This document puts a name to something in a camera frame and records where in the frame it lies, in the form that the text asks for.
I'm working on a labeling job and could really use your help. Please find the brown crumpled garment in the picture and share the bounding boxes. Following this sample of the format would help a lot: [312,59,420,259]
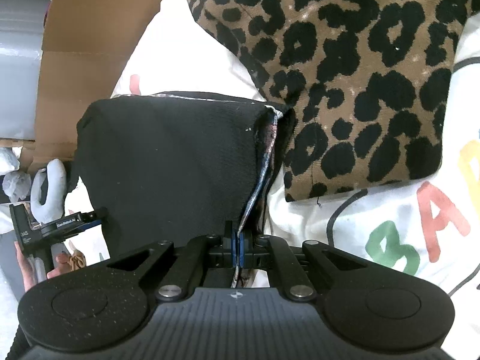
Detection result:
[67,241,86,272]

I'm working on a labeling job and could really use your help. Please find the black bear-pattern shorts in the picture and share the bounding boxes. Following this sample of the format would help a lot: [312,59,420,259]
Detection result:
[65,90,297,290]

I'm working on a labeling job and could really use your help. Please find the brown cardboard box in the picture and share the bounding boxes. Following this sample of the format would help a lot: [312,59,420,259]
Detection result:
[1,0,161,174]

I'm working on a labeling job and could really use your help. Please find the leopard print garment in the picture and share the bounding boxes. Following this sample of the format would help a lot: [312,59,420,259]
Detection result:
[186,0,479,202]

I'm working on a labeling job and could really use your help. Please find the person's left hand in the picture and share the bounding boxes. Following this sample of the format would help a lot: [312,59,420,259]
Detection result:
[14,241,72,292]

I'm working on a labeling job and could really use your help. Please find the light blue neck pillow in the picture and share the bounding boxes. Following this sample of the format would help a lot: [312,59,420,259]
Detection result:
[30,158,67,224]

